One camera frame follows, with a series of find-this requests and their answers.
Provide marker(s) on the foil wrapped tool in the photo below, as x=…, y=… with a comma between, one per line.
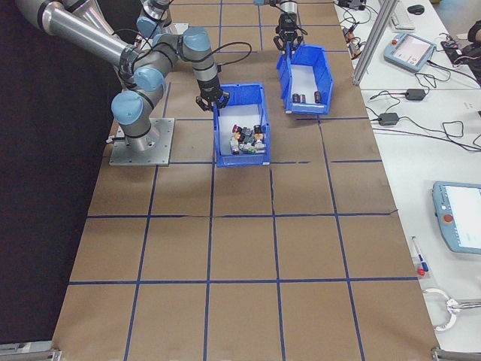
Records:
x=466, y=304

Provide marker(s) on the black frame cover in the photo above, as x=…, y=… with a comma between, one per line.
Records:
x=45, y=188

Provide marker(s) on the white switch with dark knob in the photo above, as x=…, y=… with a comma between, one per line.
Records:
x=235, y=148

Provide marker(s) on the white and green switch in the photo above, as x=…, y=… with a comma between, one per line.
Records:
x=251, y=149

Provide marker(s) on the red mushroom push button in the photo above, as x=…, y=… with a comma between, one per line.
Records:
x=236, y=129

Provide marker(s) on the slanted aluminium profile post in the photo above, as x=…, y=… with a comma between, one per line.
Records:
x=373, y=41

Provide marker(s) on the plain dark cylinder battery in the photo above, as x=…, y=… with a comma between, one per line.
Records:
x=318, y=96

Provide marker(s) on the white bin liner sheet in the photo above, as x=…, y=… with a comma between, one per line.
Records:
x=304, y=80

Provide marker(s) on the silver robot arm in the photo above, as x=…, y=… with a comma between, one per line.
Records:
x=86, y=34
x=148, y=24

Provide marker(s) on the dark sleeved person forearm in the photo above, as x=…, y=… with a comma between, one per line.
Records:
x=475, y=41

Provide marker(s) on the black cylinder battery white print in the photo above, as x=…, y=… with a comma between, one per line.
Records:
x=303, y=98
x=297, y=98

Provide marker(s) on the blue bin with push buttons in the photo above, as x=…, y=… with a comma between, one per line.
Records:
x=240, y=159

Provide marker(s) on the teach pendant with white screen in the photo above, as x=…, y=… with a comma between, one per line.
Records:
x=458, y=218

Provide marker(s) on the white keyboard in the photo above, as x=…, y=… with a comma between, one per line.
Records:
x=402, y=17

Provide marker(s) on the pile of small mixed parts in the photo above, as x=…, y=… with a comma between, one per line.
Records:
x=240, y=113

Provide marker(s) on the white marker pen blue tip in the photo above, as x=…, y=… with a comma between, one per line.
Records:
x=416, y=248

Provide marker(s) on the teach pendant with pink screen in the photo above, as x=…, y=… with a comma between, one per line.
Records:
x=409, y=50

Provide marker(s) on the metal corner profile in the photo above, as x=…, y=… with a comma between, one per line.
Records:
x=451, y=355

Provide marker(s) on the black grey contact block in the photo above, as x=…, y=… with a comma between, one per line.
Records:
x=257, y=130

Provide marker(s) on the black computer mouse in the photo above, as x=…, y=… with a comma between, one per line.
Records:
x=415, y=8

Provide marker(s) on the blue bin with batteries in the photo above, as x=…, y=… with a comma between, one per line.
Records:
x=323, y=75

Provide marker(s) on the black power adapter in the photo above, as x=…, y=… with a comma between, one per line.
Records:
x=416, y=94
x=388, y=119

